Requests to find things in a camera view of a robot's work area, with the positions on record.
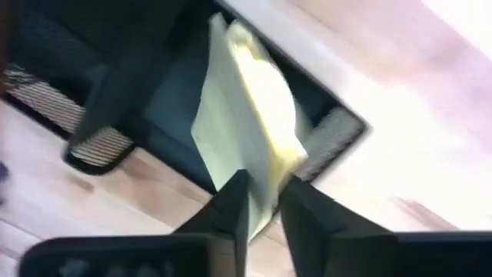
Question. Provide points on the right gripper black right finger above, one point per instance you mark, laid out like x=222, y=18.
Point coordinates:
x=326, y=238

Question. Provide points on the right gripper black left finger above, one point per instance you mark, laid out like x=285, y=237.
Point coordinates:
x=230, y=215

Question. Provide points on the yellow sticky note pad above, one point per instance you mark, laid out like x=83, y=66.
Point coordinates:
x=246, y=115

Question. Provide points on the black mesh desk organizer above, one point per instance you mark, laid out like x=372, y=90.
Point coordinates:
x=165, y=107

